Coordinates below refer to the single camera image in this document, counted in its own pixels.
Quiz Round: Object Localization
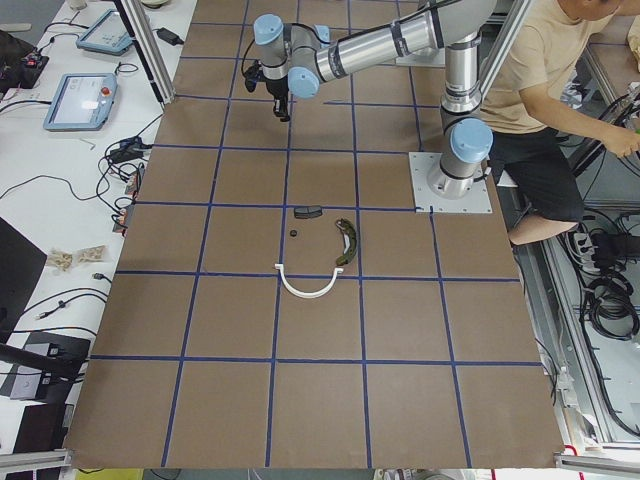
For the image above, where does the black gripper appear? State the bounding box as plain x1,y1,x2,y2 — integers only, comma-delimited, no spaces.
243,60,291,122

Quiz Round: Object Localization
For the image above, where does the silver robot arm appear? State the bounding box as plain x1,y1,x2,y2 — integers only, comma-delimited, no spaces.
243,1,495,199

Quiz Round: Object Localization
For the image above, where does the dark grey brake pad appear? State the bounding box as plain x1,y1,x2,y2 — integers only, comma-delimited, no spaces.
293,205,323,220

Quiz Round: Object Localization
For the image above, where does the black power adapter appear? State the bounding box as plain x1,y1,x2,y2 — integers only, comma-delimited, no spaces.
156,27,184,46

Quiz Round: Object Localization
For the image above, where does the olive metal brake shoe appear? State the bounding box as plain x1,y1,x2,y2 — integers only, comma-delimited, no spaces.
335,218,358,267

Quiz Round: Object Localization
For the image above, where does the far teach pendant tablet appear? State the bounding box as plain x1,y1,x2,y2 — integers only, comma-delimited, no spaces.
76,9,132,56

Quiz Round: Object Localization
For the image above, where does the teach pendant tablet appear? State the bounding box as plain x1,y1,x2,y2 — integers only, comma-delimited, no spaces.
43,73,118,132
76,9,132,56

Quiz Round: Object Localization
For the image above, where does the near teach pendant tablet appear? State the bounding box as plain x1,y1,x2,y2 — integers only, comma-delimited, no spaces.
43,73,118,132

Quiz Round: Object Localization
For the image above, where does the seated person beige shirt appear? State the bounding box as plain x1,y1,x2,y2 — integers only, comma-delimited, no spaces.
481,1,639,245

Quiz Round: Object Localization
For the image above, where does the aluminium frame post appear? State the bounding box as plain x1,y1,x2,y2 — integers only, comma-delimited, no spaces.
114,0,175,105

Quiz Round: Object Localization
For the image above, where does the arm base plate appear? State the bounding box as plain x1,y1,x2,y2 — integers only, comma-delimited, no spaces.
408,152,493,215
395,48,445,68

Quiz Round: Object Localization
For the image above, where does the white curved plastic bracket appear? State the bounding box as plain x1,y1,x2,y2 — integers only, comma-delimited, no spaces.
274,263,344,299

